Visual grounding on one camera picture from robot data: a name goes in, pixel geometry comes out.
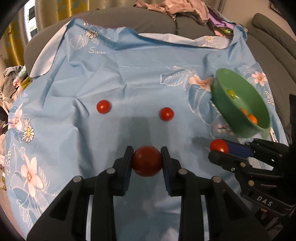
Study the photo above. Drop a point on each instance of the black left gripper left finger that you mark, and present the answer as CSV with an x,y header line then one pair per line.
x,y
66,217

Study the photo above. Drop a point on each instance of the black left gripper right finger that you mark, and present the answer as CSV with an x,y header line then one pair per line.
x,y
228,217

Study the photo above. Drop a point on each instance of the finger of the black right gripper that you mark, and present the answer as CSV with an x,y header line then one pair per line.
x,y
229,162
263,150

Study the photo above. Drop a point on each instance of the cherry tomato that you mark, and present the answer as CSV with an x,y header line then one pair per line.
x,y
166,114
103,106
219,145
146,161

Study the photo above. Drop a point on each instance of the small green fruit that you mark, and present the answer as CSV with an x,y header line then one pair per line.
x,y
231,93

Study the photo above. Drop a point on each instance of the green plastic bowl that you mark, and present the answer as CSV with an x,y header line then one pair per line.
x,y
246,97

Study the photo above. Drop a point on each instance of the grey sofa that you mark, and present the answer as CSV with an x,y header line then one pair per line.
x,y
271,46

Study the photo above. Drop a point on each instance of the blue floral cloth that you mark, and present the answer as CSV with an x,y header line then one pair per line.
x,y
55,131

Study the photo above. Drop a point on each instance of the purple garment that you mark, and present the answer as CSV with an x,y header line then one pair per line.
x,y
221,26

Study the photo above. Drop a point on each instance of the pink clothes pile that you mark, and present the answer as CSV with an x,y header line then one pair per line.
x,y
197,10

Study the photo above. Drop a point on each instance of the clothes heap left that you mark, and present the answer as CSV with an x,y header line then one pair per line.
x,y
15,81

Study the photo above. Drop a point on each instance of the yellow patterned curtain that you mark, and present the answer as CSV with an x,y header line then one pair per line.
x,y
13,44

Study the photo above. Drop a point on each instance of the beige curtain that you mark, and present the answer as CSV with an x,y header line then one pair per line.
x,y
64,11

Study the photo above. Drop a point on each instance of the framed wall picture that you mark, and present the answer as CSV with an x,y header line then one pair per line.
x,y
282,6

